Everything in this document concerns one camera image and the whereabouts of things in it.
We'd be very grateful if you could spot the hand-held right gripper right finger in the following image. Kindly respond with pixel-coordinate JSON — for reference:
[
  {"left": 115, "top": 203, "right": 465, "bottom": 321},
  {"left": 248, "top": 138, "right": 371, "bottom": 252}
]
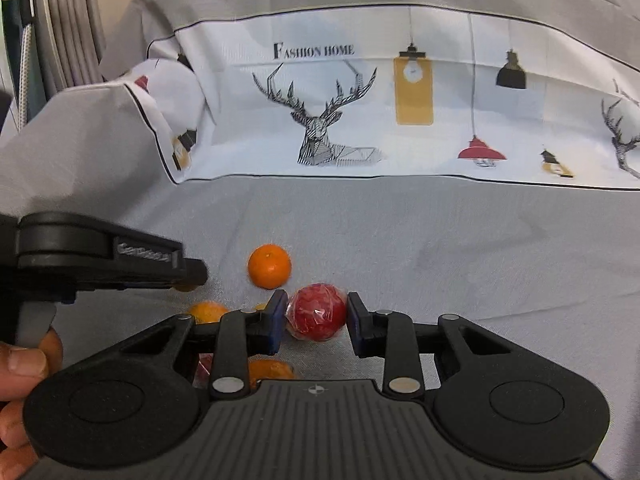
[{"left": 346, "top": 291, "right": 506, "bottom": 398}]

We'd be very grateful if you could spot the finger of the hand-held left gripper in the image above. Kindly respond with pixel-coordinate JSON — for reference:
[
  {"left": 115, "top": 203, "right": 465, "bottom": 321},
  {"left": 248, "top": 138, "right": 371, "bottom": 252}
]
[{"left": 75, "top": 227, "right": 208, "bottom": 293}]

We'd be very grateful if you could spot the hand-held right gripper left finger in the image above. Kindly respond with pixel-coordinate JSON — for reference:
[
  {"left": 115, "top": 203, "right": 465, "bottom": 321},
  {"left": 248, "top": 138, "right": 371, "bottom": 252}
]
[{"left": 120, "top": 290, "right": 290, "bottom": 401}]

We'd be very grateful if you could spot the person's left hand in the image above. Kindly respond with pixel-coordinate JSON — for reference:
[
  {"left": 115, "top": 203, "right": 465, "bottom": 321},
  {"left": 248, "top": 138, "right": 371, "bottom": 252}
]
[{"left": 0, "top": 327, "right": 64, "bottom": 480}]

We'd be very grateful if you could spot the grey bed sheet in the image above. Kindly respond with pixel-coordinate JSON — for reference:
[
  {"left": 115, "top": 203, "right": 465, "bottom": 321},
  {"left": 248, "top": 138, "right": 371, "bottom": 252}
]
[{"left": 0, "top": 175, "right": 640, "bottom": 480}]

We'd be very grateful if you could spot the grey ribbed panel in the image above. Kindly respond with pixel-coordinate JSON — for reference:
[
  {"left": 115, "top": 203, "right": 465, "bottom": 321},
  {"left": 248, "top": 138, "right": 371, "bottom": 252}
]
[{"left": 32, "top": 0, "right": 106, "bottom": 93}]

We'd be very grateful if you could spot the braided white cable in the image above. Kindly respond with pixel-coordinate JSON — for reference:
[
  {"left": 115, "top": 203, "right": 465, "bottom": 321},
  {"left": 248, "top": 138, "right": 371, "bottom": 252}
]
[{"left": 15, "top": 15, "right": 36, "bottom": 126}]

